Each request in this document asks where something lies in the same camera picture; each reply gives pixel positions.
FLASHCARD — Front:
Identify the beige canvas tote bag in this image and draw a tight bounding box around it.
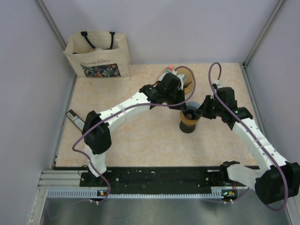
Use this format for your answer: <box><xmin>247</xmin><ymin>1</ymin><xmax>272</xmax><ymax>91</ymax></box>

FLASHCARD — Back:
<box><xmin>64</xmin><ymin>31</ymin><xmax>131</xmax><ymax>79</ymax></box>

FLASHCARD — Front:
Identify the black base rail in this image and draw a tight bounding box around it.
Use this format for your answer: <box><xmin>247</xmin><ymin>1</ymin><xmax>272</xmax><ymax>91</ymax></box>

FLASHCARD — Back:
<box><xmin>79</xmin><ymin>166</ymin><xmax>237</xmax><ymax>195</ymax></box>

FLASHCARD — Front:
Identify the pink detergent bottle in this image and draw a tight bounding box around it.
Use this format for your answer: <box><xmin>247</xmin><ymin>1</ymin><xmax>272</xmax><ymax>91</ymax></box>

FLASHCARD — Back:
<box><xmin>157</xmin><ymin>64</ymin><xmax>174</xmax><ymax>81</ymax></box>

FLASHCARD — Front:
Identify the brown paper coffee filter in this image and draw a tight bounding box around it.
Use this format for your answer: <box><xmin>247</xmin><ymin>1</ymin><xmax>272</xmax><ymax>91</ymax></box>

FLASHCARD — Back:
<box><xmin>175</xmin><ymin>66</ymin><xmax>193</xmax><ymax>87</ymax></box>

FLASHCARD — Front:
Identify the dark carafe with red lid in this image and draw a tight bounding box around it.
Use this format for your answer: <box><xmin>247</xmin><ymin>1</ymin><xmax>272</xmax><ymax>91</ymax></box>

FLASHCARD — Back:
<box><xmin>179</xmin><ymin>121</ymin><xmax>196</xmax><ymax>134</ymax></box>

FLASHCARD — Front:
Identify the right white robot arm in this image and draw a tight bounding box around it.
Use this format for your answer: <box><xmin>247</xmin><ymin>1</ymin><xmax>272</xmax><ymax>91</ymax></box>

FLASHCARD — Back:
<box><xmin>198</xmin><ymin>80</ymin><xmax>300</xmax><ymax>204</ymax></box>

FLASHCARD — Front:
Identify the small black barcode box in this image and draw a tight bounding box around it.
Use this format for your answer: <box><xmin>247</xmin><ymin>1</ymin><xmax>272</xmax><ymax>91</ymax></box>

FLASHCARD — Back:
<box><xmin>65</xmin><ymin>109</ymin><xmax>84</xmax><ymax>131</ymax></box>

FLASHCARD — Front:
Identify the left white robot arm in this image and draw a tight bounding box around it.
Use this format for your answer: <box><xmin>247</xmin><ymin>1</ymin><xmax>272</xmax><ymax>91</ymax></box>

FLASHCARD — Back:
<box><xmin>82</xmin><ymin>72</ymin><xmax>193</xmax><ymax>186</ymax></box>

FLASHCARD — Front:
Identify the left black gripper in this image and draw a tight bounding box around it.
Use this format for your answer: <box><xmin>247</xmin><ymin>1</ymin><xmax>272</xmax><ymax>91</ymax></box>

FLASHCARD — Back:
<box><xmin>164</xmin><ymin>88</ymin><xmax>187</xmax><ymax>112</ymax></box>

